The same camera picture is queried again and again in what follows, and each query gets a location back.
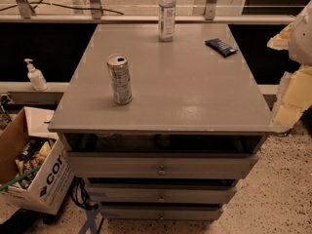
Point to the clear plastic water bottle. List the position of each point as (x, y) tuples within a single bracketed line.
[(167, 19)]

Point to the grey drawer cabinet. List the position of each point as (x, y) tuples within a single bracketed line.
[(186, 99)]

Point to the white pump sanitizer bottle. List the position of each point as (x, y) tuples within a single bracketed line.
[(35, 76)]

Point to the middle grey drawer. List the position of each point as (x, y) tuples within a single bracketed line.
[(148, 193)]

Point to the grey drawer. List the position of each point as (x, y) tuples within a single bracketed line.
[(148, 193), (148, 165), (162, 212)]

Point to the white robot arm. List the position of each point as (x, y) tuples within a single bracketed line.
[(300, 41)]

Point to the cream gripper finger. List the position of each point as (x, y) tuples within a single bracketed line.
[(281, 40), (294, 96)]

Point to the white cardboard box with items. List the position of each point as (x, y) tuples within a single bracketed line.
[(24, 144)]

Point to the green stick in box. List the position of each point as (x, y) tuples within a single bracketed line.
[(20, 177)]

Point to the silver redbull can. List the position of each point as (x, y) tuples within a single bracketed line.
[(120, 78)]

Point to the top grey drawer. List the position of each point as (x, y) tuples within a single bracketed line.
[(148, 165)]

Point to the blue rxbar blueberry wrapper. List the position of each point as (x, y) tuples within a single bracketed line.
[(221, 47)]

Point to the bottom grey drawer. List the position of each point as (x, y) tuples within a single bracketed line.
[(162, 212)]

